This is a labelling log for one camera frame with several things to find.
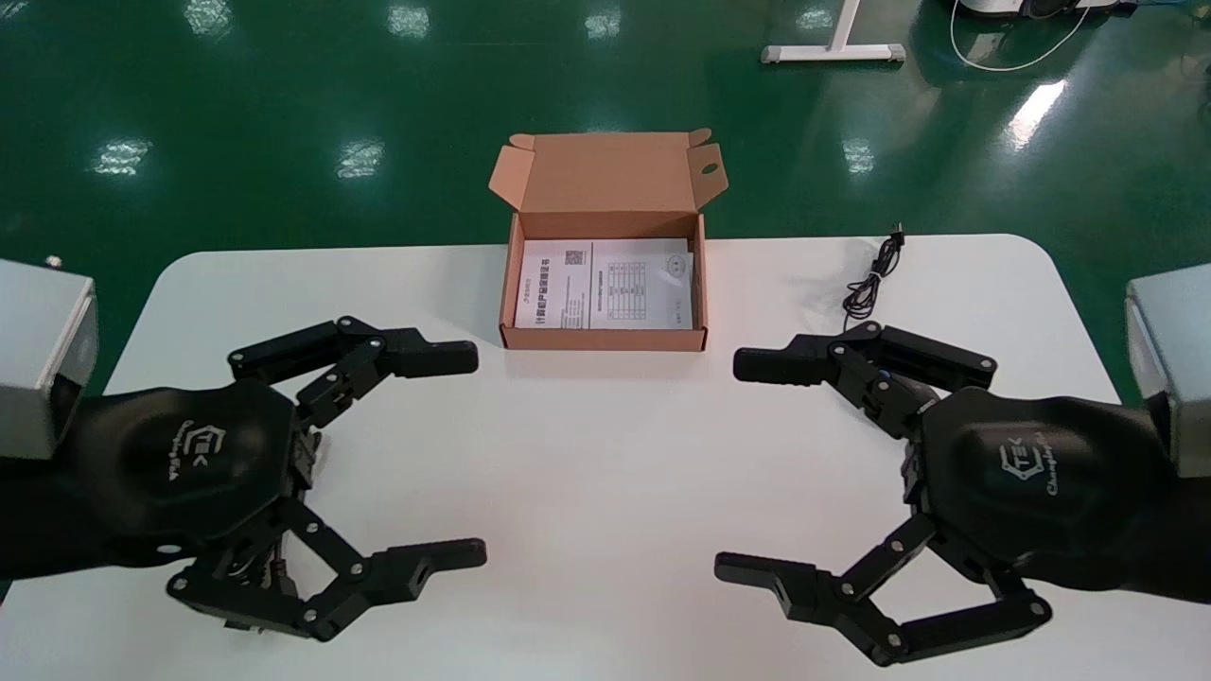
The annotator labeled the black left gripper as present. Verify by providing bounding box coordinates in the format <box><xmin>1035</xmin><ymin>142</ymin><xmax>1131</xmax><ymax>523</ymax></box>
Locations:
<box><xmin>0</xmin><ymin>316</ymin><xmax>488</xmax><ymax>644</ymax></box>

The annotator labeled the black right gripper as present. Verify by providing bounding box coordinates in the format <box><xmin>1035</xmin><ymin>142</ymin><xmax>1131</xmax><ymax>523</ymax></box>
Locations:
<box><xmin>714</xmin><ymin>386</ymin><xmax>1211</xmax><ymax>668</ymax></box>

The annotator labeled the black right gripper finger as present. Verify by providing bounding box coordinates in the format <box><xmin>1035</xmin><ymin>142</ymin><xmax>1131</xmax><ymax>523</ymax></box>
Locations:
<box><xmin>733</xmin><ymin>322</ymin><xmax>997</xmax><ymax>441</ymax></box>

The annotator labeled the black wired computer mouse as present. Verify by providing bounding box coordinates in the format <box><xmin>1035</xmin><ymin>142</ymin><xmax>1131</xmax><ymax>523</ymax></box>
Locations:
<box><xmin>842</xmin><ymin>223</ymin><xmax>942</xmax><ymax>410</ymax></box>

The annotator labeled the open brown cardboard box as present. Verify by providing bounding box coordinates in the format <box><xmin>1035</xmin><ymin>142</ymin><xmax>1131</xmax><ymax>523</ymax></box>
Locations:
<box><xmin>488</xmin><ymin>128</ymin><xmax>730</xmax><ymax>353</ymax></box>

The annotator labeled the white printed manual sheet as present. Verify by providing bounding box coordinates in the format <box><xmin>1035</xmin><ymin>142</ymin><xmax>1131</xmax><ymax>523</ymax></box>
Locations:
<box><xmin>516</xmin><ymin>238</ymin><xmax>696</xmax><ymax>331</ymax></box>

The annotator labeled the white table leg base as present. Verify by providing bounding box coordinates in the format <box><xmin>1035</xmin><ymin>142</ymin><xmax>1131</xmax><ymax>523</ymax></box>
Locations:
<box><xmin>762</xmin><ymin>0</ymin><xmax>906</xmax><ymax>64</ymax></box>

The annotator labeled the white and black floor device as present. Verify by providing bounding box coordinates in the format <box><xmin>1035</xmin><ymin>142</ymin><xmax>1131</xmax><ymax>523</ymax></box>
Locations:
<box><xmin>951</xmin><ymin>0</ymin><xmax>1141</xmax><ymax>20</ymax></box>

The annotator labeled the white floor cable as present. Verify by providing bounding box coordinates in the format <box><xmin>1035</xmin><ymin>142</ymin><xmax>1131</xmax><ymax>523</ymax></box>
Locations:
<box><xmin>951</xmin><ymin>0</ymin><xmax>1091</xmax><ymax>73</ymax></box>

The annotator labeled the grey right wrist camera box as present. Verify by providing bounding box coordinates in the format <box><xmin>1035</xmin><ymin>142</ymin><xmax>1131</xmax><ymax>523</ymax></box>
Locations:
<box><xmin>1124</xmin><ymin>265</ymin><xmax>1211</xmax><ymax>479</ymax></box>

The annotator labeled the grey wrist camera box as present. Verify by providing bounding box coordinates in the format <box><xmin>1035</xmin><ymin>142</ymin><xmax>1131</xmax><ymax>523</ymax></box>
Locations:
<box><xmin>0</xmin><ymin>258</ymin><xmax>98</xmax><ymax>462</ymax></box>
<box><xmin>1124</xmin><ymin>265</ymin><xmax>1211</xmax><ymax>479</ymax></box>

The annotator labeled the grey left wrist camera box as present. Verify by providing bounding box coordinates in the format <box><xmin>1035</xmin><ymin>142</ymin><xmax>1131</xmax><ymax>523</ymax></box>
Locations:
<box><xmin>0</xmin><ymin>258</ymin><xmax>98</xmax><ymax>462</ymax></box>

